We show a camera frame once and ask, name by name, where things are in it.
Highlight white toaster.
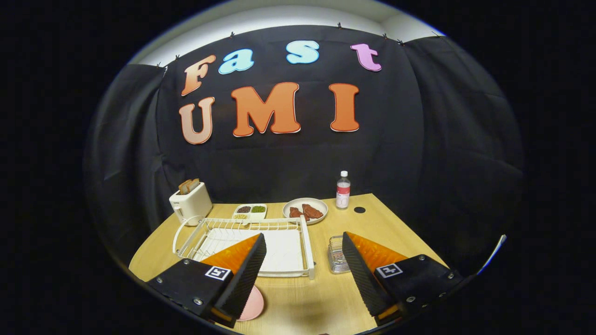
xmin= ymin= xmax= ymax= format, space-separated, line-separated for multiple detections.
xmin=169 ymin=182 xmax=213 ymax=227

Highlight white drip tray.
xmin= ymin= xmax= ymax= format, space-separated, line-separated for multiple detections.
xmin=205 ymin=228 xmax=305 ymax=273

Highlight pink plate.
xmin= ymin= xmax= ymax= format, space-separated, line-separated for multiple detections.
xmin=237 ymin=285 xmax=265 ymax=322

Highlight white round plate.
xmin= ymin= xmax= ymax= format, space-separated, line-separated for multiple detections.
xmin=283 ymin=197 xmax=329 ymax=225

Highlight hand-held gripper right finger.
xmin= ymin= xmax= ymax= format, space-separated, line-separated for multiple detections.
xmin=342 ymin=231 xmax=466 ymax=327

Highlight white wire dish rack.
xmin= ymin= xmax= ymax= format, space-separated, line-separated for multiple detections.
xmin=173 ymin=215 xmax=316 ymax=280

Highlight metal wire basket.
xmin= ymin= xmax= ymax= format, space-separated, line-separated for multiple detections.
xmin=327 ymin=235 xmax=351 ymax=274

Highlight white divided dish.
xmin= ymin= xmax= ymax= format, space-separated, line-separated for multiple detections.
xmin=232 ymin=203 xmax=268 ymax=221

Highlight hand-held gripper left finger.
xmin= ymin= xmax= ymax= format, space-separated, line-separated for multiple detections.
xmin=145 ymin=233 xmax=268 ymax=328

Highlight black backdrop cloth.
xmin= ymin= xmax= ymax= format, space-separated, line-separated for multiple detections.
xmin=84 ymin=24 xmax=526 ymax=275

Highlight clear water bottle red label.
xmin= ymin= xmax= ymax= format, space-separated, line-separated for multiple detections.
xmin=336 ymin=170 xmax=351 ymax=209

